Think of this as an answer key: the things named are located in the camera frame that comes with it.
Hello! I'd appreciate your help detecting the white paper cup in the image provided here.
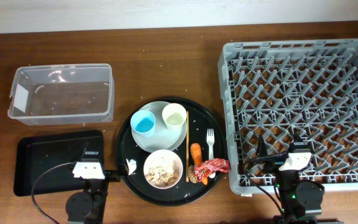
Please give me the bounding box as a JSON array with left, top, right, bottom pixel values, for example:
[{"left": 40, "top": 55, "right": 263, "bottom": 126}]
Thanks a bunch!
[{"left": 162, "top": 103, "right": 187, "bottom": 130}]

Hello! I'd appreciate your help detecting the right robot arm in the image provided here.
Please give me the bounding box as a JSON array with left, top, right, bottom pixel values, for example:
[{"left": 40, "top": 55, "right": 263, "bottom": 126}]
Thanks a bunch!
[{"left": 250, "top": 134, "right": 325, "bottom": 223}]

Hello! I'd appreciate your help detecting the white tissue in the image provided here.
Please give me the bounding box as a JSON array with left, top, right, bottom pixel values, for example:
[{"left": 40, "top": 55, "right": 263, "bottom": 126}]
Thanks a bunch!
[{"left": 126, "top": 159, "right": 137, "bottom": 175}]

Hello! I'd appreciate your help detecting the red snack wrapper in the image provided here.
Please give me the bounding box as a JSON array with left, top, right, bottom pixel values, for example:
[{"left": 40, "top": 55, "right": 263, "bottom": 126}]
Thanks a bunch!
[{"left": 195, "top": 158, "right": 231, "bottom": 181}]

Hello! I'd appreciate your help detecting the round black serving tray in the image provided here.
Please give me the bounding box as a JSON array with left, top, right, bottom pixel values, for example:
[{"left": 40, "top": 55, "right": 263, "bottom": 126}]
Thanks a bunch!
[{"left": 116, "top": 97, "right": 227, "bottom": 206}]

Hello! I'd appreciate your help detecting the black rectangular tray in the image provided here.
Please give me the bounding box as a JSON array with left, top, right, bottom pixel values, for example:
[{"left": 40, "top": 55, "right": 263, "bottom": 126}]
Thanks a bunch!
[{"left": 13, "top": 130, "right": 104, "bottom": 197}]

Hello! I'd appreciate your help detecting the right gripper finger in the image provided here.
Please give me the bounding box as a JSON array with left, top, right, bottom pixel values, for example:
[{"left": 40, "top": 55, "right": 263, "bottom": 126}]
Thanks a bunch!
[
  {"left": 293, "top": 133, "right": 308, "bottom": 146},
  {"left": 257, "top": 134, "right": 268, "bottom": 157}
]

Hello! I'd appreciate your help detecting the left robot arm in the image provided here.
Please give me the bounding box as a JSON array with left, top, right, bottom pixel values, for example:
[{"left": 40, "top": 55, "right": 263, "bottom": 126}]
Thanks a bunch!
[{"left": 65, "top": 165, "right": 129, "bottom": 224}]

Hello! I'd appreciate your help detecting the orange carrot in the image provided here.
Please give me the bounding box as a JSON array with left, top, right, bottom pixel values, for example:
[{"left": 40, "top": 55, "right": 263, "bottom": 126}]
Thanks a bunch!
[{"left": 190, "top": 142, "right": 209, "bottom": 185}]

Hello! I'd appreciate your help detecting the wooden chopstick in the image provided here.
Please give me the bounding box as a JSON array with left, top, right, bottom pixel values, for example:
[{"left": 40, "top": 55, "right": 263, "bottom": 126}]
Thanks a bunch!
[{"left": 185, "top": 111, "right": 190, "bottom": 182}]

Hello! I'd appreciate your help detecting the clear plastic bin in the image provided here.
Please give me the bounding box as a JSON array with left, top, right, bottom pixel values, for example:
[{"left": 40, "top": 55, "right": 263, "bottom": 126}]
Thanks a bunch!
[{"left": 7, "top": 63, "right": 114, "bottom": 126}]

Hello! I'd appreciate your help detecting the white plastic fork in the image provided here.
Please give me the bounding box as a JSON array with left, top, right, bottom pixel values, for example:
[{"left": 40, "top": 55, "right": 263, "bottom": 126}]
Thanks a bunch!
[{"left": 206, "top": 128, "right": 216, "bottom": 179}]

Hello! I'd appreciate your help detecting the pink bowl with food scraps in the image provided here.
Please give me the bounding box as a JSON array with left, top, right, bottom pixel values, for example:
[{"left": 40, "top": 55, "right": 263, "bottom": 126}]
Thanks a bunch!
[{"left": 143, "top": 149, "right": 183, "bottom": 190}]

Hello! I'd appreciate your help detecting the brown cookie piece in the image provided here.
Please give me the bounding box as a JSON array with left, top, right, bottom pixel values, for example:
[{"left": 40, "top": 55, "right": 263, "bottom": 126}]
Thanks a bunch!
[{"left": 187, "top": 165, "right": 199, "bottom": 184}]

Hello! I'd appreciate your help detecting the grey round plate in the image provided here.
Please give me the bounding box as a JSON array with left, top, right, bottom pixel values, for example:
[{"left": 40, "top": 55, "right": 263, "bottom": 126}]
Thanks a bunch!
[{"left": 132, "top": 101, "right": 187, "bottom": 152}]

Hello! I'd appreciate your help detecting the light blue cup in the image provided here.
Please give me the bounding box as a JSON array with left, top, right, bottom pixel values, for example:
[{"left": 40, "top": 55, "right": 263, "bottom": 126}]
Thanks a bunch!
[{"left": 130, "top": 110, "right": 156, "bottom": 138}]

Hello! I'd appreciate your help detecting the grey dishwasher rack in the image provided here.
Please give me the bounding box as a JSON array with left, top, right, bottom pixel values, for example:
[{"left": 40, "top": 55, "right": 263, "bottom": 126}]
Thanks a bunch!
[{"left": 218, "top": 39, "right": 358, "bottom": 196}]

